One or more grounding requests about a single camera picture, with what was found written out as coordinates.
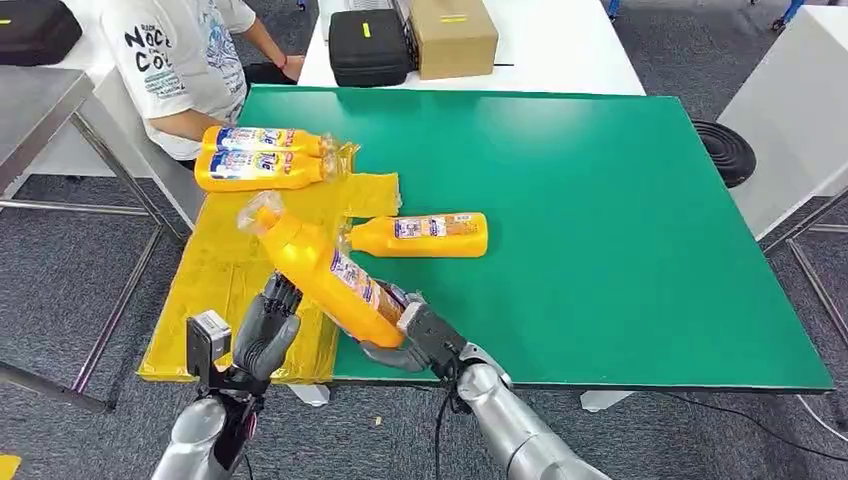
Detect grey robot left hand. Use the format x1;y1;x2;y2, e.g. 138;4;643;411
231;272;303;384

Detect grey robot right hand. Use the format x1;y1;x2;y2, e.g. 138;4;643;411
357;281;433;374

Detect orange drink bottle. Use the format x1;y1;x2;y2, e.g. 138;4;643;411
201;125;334;159
344;211;490;259
193;148;340;194
237;192;407;350

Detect yellow plastic sheet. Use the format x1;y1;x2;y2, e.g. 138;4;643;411
137;170;403;386

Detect work table white legs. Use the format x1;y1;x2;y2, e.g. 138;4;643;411
288;382;639;413

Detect grey bench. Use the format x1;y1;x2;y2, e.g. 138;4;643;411
95;72;208;228

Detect green table mat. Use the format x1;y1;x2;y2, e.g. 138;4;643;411
238;86;835;393

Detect person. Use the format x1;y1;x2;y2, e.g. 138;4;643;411
99;0;306;172

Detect black carrying case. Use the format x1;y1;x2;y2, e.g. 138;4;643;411
329;9;413;88
0;0;84;66

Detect brown cardboard box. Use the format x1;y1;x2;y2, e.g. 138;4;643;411
407;0;499;81

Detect black round ribbed disc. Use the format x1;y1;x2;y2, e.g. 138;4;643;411
690;119;758;190

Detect white table steel legs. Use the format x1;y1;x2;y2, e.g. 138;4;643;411
715;5;848;333

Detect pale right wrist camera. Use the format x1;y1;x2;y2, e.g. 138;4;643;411
396;301;470;382

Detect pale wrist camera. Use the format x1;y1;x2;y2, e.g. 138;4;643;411
185;309;234;393
396;301;470;382

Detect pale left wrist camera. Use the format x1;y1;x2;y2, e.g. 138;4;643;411
185;309;234;393

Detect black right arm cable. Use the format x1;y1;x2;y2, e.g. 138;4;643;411
433;390;466;480

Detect black floor cable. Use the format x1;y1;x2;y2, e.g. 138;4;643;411
662;392;848;464

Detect white floor cable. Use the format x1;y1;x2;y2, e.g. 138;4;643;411
794;394;848;445

